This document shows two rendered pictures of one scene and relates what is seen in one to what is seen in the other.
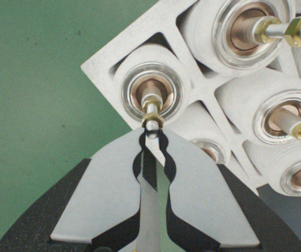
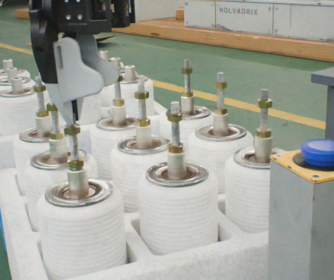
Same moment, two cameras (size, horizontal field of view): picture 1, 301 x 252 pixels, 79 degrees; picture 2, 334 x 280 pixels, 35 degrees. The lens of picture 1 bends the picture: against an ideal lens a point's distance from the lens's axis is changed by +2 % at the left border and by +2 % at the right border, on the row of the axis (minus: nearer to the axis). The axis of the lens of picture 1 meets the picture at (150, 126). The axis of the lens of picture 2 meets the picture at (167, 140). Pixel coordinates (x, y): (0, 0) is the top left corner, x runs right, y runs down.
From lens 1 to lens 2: 59 cm
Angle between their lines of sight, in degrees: 80
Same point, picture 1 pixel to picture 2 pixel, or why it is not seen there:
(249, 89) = (116, 171)
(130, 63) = (41, 201)
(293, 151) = (190, 144)
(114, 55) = (36, 270)
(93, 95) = not seen: outside the picture
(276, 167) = (207, 146)
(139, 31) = (26, 251)
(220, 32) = (51, 165)
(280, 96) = (120, 146)
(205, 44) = (55, 173)
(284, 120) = (138, 137)
